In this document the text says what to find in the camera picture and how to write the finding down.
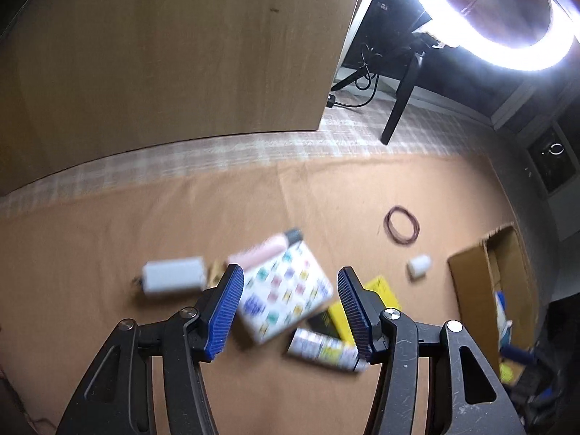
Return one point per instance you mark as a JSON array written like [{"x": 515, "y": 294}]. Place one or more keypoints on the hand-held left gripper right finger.
[{"x": 353, "y": 317}]

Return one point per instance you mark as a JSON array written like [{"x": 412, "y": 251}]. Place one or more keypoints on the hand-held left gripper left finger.
[{"x": 224, "y": 317}]

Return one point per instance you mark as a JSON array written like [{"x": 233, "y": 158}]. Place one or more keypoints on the yellow notebook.
[{"x": 387, "y": 297}]

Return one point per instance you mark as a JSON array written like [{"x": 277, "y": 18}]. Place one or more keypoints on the patterned tissue pack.
[{"x": 285, "y": 294}]

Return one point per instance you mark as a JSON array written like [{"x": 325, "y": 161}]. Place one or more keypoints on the white charger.
[{"x": 172, "y": 276}]

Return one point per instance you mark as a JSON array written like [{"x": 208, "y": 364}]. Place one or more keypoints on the cardboard box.
[{"x": 471, "y": 281}]

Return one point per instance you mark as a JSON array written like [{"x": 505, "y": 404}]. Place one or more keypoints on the white bottle with blue cap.
[{"x": 500, "y": 315}]

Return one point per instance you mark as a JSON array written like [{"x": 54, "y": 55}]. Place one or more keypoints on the small patterned tube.
[{"x": 317, "y": 349}]

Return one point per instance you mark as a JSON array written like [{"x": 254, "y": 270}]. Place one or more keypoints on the pink tube with dark cap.
[{"x": 265, "y": 251}]

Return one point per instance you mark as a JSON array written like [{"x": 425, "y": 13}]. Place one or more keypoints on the small white case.
[{"x": 419, "y": 266}]

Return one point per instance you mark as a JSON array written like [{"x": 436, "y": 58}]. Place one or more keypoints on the brown rubber bands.
[{"x": 386, "y": 224}]

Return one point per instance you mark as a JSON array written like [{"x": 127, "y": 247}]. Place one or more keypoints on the brown mat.
[{"x": 113, "y": 235}]

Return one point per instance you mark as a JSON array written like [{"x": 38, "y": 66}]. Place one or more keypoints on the plaid cloth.
[{"x": 272, "y": 149}]

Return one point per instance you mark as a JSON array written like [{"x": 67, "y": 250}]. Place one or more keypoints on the black tripod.
[{"x": 398, "y": 108}]

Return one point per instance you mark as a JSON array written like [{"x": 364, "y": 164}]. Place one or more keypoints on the light wooden board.
[{"x": 181, "y": 54}]

